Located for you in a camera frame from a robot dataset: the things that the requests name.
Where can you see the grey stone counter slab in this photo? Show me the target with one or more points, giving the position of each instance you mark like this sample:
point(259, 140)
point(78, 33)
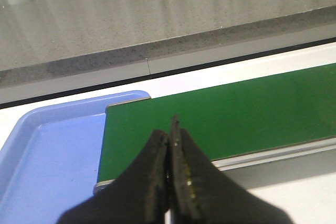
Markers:
point(50, 39)

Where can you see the aluminium conveyor front rail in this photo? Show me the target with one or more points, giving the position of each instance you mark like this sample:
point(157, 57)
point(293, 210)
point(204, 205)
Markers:
point(279, 165)

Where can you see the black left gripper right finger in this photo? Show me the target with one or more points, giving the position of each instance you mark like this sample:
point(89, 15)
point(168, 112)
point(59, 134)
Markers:
point(203, 194)

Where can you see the green conveyor belt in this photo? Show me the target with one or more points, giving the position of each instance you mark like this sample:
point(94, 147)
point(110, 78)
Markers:
point(227, 120)

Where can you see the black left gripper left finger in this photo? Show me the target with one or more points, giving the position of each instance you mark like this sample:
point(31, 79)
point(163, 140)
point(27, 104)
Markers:
point(138, 195)

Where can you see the blue plastic tray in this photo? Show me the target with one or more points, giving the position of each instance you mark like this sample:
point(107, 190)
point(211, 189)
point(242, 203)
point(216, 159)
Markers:
point(49, 163)

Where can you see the grey conveyor back rail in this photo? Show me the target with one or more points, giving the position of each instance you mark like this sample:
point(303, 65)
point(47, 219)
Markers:
point(164, 76)

